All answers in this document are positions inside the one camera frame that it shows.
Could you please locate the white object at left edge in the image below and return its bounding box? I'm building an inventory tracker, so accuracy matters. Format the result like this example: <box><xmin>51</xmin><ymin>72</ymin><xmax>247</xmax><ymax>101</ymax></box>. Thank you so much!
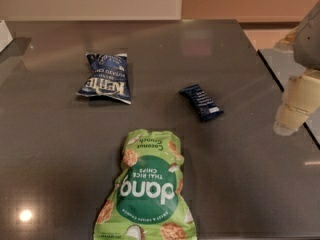
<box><xmin>0</xmin><ymin>20</ymin><xmax>13</xmax><ymax>52</ymax></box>

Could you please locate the green rice chip bag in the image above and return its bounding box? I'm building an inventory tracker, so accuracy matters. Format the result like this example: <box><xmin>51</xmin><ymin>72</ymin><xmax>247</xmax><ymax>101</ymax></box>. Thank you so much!
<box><xmin>93</xmin><ymin>129</ymin><xmax>198</xmax><ymax>240</ymax></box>

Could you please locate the dark blue snack bar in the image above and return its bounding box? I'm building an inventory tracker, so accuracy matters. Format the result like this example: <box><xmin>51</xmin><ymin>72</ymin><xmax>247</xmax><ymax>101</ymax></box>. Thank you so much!
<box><xmin>179</xmin><ymin>84</ymin><xmax>224</xmax><ymax>121</ymax></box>

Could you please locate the blue Kettle chip bag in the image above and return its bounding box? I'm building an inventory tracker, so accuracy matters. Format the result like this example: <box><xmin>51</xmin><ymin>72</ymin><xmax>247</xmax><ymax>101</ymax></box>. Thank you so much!
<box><xmin>77</xmin><ymin>52</ymin><xmax>131</xmax><ymax>104</ymax></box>

